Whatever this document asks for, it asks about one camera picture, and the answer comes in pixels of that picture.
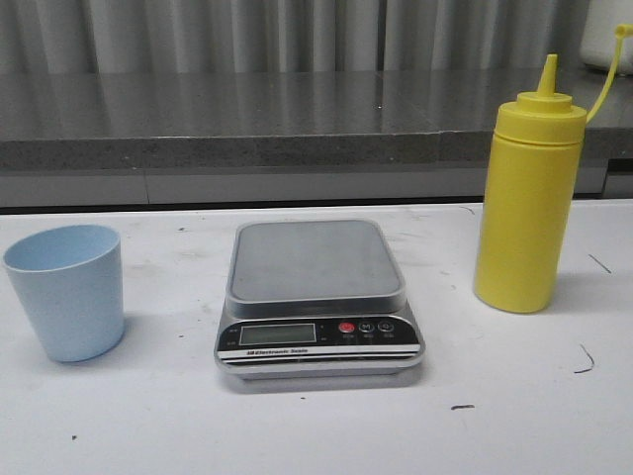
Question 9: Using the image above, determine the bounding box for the light blue plastic cup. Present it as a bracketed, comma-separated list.
[3, 225, 125, 362]

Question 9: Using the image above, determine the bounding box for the silver electronic kitchen scale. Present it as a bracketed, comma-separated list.
[215, 219, 425, 380]

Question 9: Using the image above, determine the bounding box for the white rice cooker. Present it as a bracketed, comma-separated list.
[580, 0, 632, 71]

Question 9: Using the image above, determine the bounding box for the yellow squeeze bottle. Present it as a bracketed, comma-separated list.
[474, 24, 632, 314]

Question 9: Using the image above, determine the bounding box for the grey stone counter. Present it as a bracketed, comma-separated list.
[0, 67, 633, 172]

